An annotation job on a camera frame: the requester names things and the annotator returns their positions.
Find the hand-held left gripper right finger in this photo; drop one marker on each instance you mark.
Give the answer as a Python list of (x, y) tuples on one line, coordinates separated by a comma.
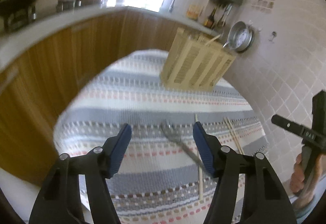
[(203, 152)]

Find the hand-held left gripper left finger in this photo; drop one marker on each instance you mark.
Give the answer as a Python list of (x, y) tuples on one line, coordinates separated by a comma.
[(121, 147)]

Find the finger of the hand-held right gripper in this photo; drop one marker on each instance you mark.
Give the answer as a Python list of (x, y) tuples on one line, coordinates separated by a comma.
[(287, 124)]

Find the wooden chopstick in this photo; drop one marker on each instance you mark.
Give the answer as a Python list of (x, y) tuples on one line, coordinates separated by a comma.
[(201, 183), (213, 40), (233, 137), (235, 134)]

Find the beige slotted utensil basket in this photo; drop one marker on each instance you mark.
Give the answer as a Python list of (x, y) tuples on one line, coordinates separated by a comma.
[(198, 66)]

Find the person's right forearm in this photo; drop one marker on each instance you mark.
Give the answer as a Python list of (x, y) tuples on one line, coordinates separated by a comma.
[(309, 205)]

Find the person's right hand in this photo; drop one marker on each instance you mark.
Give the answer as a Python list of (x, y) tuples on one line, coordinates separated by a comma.
[(296, 178)]

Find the striped dotted tablecloth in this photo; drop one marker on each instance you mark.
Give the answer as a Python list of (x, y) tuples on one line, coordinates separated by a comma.
[(142, 101)]

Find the round metal steamer pan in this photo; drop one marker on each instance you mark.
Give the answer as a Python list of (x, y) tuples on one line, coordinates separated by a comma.
[(240, 36)]

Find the dark sauce bottle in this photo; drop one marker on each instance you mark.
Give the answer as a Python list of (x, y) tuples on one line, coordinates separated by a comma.
[(211, 19)]

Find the yellow packet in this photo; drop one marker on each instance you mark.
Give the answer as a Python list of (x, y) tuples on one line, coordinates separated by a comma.
[(194, 12)]

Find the black gas stove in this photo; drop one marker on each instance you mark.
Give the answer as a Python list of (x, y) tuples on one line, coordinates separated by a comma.
[(65, 5)]

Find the black wok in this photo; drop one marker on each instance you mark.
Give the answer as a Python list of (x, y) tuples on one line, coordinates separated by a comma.
[(15, 5)]

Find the metal wall hook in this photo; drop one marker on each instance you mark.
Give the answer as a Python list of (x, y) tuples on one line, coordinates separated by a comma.
[(273, 36)]

